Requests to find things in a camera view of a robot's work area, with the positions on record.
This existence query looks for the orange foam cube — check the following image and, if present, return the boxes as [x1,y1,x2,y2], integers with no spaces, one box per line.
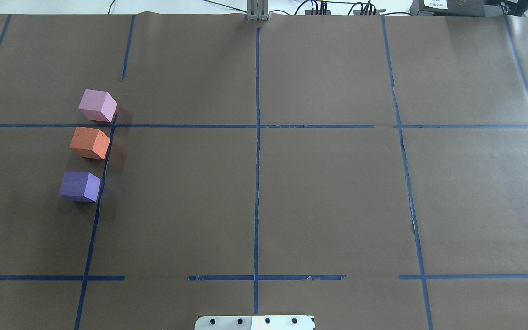
[69,126,111,160]

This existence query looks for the orange black connector hub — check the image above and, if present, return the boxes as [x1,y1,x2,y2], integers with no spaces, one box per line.
[299,0,330,16]

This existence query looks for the light pink foam cube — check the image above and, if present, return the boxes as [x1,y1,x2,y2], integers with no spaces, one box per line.
[78,89,117,122]

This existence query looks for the dark purple foam cube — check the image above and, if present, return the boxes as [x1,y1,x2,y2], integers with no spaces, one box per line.
[59,171,101,203]

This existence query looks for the black box with label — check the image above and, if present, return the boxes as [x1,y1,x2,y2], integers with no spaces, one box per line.
[409,0,504,17]

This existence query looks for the aluminium frame post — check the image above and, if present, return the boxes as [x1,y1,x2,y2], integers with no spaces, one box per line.
[247,0,270,21]

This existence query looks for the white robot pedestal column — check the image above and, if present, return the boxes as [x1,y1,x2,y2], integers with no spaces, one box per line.
[194,315,316,330]

